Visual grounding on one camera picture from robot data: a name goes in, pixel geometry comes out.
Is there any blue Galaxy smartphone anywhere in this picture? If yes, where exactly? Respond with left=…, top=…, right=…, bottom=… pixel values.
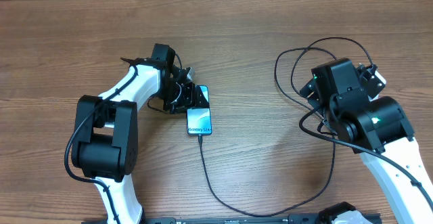
left=187, top=85, right=212, bottom=135

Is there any black USB charging cable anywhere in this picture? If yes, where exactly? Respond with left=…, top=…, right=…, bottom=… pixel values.
left=198, top=37, right=379, bottom=218

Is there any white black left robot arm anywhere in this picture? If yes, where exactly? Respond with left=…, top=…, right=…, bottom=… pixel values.
left=64, top=43, right=212, bottom=223

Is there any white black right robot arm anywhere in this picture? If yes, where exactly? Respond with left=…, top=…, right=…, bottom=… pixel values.
left=300, top=58, right=432, bottom=223

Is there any white power strip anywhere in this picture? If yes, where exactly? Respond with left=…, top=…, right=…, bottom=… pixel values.
left=369, top=70, right=386, bottom=101

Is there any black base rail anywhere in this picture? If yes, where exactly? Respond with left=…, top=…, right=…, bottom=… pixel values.
left=145, top=213, right=319, bottom=224

